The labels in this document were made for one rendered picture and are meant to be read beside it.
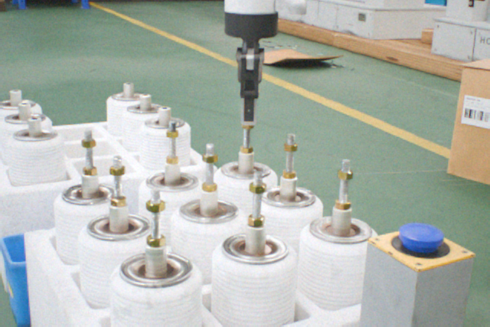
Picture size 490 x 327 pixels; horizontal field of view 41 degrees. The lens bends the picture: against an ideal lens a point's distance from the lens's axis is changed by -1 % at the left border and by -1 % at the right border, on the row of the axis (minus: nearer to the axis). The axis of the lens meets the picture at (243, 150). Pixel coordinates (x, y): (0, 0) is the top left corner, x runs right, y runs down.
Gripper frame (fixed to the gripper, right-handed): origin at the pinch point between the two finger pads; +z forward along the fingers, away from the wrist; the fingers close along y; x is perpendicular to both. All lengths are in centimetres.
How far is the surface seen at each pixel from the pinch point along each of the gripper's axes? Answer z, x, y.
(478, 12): 6, 109, -232
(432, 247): 2.5, 16.9, 39.5
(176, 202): 10.6, -9.5, 10.5
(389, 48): 29, 74, -264
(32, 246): 16.4, -28.7, 13.2
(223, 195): 12.1, -3.4, 3.5
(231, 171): 9.2, -2.4, 1.1
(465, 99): 14, 56, -75
